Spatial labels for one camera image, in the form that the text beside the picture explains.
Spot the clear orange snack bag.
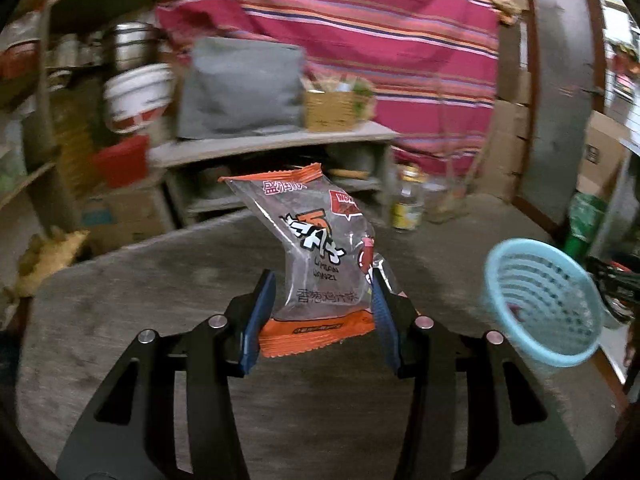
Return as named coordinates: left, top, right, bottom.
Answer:
left=219, top=162, right=385, bottom=358

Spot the green lined trash bin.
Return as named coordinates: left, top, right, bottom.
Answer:
left=564, top=192, right=608, bottom=262

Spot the light blue plastic basket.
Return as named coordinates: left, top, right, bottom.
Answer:
left=480, top=238, right=604, bottom=368

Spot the straw broom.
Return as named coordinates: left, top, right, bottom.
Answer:
left=425, top=131, right=495, bottom=224

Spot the yellow egg tray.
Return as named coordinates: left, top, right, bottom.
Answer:
left=14, top=230, right=89, bottom=297

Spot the cardboard box with blue label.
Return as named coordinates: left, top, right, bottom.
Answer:
left=80, top=180, right=176, bottom=254

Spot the cooking oil bottle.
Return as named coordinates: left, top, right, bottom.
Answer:
left=392, top=165, right=426, bottom=231

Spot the red plastic basket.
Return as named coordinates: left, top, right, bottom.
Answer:
left=92, top=134, right=150, bottom=188

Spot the grey low shelf table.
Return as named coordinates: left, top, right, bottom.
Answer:
left=149, top=122, right=398, bottom=226

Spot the red striped curtain cloth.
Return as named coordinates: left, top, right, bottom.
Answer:
left=156, top=0, right=498, bottom=174

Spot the white plastic bucket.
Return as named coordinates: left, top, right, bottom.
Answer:
left=103, top=63, right=175, bottom=134

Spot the wooden shelf unit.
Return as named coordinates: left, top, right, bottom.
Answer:
left=6, top=0, right=152, bottom=231

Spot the woven chopstick holder box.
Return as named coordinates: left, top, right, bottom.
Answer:
left=303, top=78, right=356, bottom=133

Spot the grey felt cover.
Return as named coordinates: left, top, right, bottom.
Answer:
left=177, top=37, right=305, bottom=140

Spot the stainless steel pot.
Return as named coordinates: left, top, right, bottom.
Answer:
left=102, top=22, right=160, bottom=74

